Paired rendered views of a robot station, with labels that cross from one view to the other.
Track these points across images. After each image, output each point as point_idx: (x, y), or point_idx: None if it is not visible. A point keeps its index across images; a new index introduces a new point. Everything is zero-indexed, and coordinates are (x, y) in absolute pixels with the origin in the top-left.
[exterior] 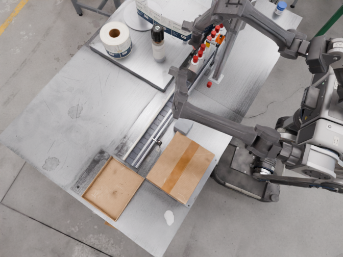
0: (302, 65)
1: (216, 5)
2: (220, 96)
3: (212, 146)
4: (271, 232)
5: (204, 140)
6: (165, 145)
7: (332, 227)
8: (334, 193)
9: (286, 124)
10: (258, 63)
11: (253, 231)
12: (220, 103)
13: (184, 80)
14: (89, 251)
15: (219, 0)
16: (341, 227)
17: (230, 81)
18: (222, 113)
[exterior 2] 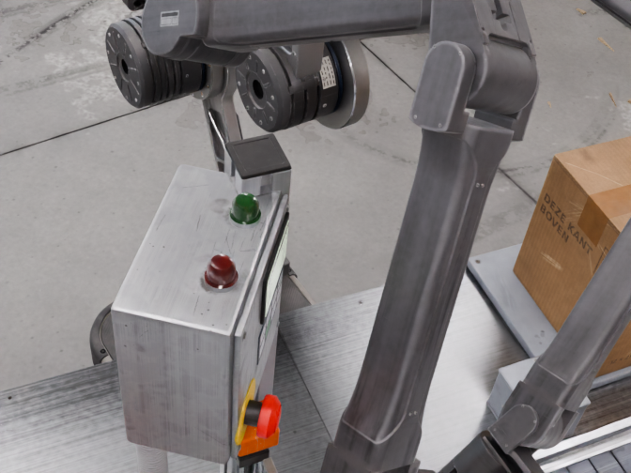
0: None
1: (515, 83)
2: (292, 435)
3: (454, 306)
4: (303, 241)
5: (471, 336)
6: (629, 403)
7: (143, 165)
8: (52, 206)
9: (316, 52)
10: (1, 458)
11: (347, 268)
12: (313, 409)
13: (572, 326)
14: None
15: (504, 70)
16: (122, 152)
17: (195, 464)
18: (336, 373)
